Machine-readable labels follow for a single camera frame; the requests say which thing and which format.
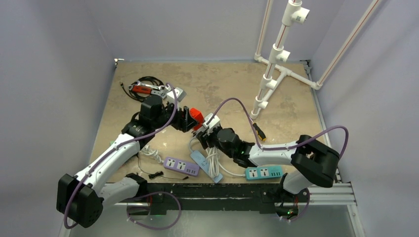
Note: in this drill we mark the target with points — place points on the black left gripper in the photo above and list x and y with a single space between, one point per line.
180 120

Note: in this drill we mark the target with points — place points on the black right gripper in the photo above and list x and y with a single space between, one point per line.
205 138

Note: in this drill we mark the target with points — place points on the red cube socket adapter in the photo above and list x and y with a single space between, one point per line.
198 117

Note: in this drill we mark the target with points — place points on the white cube power socket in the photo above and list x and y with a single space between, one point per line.
209 131

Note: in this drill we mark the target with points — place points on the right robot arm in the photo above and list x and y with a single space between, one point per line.
315 163

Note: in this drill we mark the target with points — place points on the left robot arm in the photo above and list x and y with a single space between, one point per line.
111 160

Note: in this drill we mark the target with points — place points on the light blue power strip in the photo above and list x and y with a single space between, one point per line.
202 162

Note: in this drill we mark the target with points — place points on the yellow black screwdriver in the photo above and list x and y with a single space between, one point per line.
261 135

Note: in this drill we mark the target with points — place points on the purple power strip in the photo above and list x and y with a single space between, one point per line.
181 166

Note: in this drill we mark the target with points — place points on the teal power strip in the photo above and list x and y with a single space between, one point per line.
264 172

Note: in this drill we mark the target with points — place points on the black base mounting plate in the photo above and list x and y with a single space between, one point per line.
265 198

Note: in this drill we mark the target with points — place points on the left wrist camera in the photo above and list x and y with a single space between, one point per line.
178 94

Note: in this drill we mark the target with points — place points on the red handled adjustable wrench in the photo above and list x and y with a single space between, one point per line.
143 88

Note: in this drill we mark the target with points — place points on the aluminium frame rail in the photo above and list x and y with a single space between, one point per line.
329 212

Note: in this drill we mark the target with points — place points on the white PVC pipe frame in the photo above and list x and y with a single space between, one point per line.
294 14

